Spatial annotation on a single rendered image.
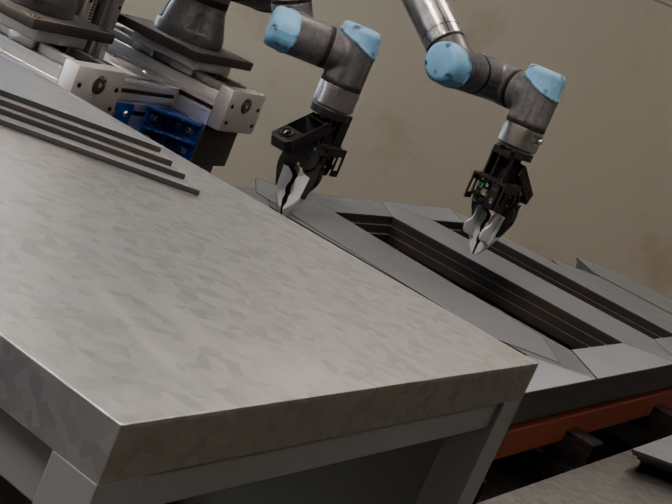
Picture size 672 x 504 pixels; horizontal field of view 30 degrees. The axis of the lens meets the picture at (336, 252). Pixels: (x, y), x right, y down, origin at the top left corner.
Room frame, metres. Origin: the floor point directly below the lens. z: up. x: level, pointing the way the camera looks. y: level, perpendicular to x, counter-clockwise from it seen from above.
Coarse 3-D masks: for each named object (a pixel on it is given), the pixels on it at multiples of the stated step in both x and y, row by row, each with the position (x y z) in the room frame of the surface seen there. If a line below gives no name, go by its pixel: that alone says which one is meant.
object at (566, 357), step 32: (384, 224) 2.59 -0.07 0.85; (448, 224) 2.84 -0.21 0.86; (416, 256) 2.55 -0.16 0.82; (448, 256) 2.53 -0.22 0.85; (512, 256) 2.83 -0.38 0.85; (480, 288) 2.47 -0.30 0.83; (512, 288) 2.45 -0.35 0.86; (576, 288) 2.74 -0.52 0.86; (544, 320) 2.40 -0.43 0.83; (576, 320) 2.38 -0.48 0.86; (640, 320) 2.66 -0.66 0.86; (576, 384) 1.90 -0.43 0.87; (608, 384) 2.04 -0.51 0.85; (640, 384) 2.20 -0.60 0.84; (544, 416) 1.84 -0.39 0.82
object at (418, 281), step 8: (392, 272) 2.11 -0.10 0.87; (400, 272) 2.14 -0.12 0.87; (408, 272) 2.16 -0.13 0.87; (416, 272) 2.19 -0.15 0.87; (400, 280) 2.08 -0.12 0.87; (408, 280) 2.10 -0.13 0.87; (416, 280) 2.13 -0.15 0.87; (424, 280) 2.15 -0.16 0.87; (432, 280) 2.18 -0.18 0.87; (440, 280) 2.21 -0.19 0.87; (416, 288) 2.07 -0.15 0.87; (424, 288) 2.09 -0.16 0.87; (432, 288) 2.12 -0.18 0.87; (440, 288) 2.14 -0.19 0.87; (448, 288) 2.17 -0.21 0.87; (456, 288) 2.20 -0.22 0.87
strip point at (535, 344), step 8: (496, 336) 1.98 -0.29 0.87; (504, 336) 2.00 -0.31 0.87; (512, 336) 2.02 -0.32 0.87; (520, 336) 2.04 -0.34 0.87; (528, 336) 2.07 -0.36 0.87; (536, 336) 2.09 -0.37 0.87; (512, 344) 1.97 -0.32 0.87; (520, 344) 1.99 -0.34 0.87; (528, 344) 2.01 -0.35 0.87; (536, 344) 2.04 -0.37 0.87; (544, 344) 2.06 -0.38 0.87; (536, 352) 1.98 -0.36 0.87; (544, 352) 2.00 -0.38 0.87; (552, 352) 2.03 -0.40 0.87; (552, 360) 1.98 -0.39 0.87
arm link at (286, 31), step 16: (272, 16) 2.19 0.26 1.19; (288, 16) 2.16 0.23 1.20; (304, 16) 2.18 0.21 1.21; (272, 32) 2.15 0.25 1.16; (288, 32) 2.15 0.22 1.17; (304, 32) 2.16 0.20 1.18; (320, 32) 2.17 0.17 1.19; (288, 48) 2.16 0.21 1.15; (304, 48) 2.16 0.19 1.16; (320, 48) 2.17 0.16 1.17; (320, 64) 2.18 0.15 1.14
